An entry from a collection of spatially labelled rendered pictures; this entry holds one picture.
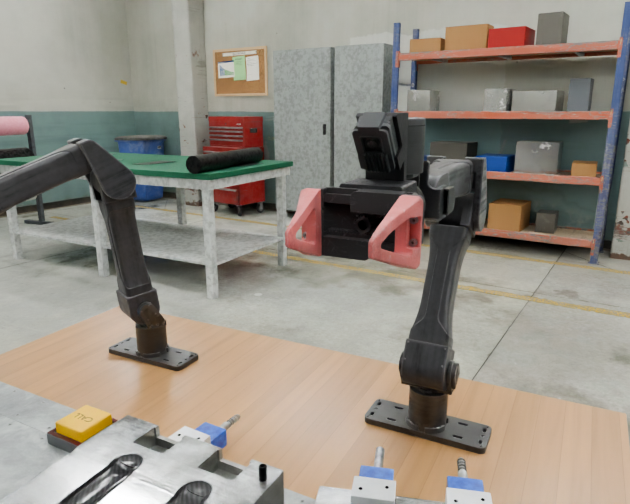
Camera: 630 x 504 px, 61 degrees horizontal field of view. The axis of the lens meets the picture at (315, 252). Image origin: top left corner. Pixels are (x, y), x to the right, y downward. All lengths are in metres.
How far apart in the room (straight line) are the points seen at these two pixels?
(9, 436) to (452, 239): 0.78
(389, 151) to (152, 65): 8.19
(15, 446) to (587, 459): 0.88
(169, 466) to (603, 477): 0.61
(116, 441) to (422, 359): 0.45
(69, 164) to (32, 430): 0.46
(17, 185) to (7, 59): 6.95
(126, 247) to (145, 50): 7.74
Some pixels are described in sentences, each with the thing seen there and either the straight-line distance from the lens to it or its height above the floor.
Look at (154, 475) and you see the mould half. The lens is 0.71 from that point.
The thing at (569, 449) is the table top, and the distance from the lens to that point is 0.97.
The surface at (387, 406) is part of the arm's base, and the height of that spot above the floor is 0.81.
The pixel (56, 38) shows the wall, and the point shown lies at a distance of 8.36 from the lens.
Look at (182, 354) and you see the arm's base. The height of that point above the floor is 0.81.
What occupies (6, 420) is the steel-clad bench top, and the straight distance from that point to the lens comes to 1.09.
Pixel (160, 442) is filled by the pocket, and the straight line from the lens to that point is 0.81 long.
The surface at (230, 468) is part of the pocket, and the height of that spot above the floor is 0.87.
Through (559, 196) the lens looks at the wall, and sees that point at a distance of 5.87.
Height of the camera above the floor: 1.31
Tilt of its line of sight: 15 degrees down
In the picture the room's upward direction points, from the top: straight up
